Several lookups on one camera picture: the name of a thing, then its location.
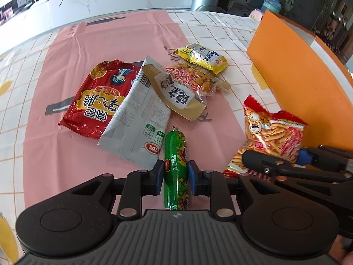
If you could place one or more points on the white marble tv cabinet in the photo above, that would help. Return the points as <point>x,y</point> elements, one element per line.
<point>52,14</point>

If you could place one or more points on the white grey snack bag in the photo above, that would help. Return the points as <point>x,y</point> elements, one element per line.
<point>137,130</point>

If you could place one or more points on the yellow biscuit packet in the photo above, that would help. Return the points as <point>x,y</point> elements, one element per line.
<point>202,56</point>

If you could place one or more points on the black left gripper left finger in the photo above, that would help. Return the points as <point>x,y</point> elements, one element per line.
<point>84,217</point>

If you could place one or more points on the orange storage box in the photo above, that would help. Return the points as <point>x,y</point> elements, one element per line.
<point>306,78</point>

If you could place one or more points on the dark grey side cabinet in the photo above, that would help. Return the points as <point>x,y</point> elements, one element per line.
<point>306,12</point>

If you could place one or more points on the red noodle snack bag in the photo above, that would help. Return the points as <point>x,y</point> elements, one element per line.
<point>99,98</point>

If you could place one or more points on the orange red fries snack bag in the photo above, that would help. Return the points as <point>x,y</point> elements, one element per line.
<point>276,134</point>

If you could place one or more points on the blue water bottle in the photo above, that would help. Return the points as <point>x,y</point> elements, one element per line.
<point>271,5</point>

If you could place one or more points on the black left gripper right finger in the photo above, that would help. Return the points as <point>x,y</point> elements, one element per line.
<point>269,217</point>

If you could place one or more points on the beige brown snack pouch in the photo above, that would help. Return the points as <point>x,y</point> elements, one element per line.
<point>179,98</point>

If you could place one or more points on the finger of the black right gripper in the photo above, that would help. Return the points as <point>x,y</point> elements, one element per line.
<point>275,166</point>
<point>325,156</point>

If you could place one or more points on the pink table mat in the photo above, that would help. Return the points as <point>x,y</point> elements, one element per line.
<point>56,159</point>

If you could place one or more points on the clear peanut snack bag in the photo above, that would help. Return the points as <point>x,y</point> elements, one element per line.
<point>200,80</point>

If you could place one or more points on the green sausage snack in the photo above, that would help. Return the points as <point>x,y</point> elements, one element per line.
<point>175,171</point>

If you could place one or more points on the pink small heater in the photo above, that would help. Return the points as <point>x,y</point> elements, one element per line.
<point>256,14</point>

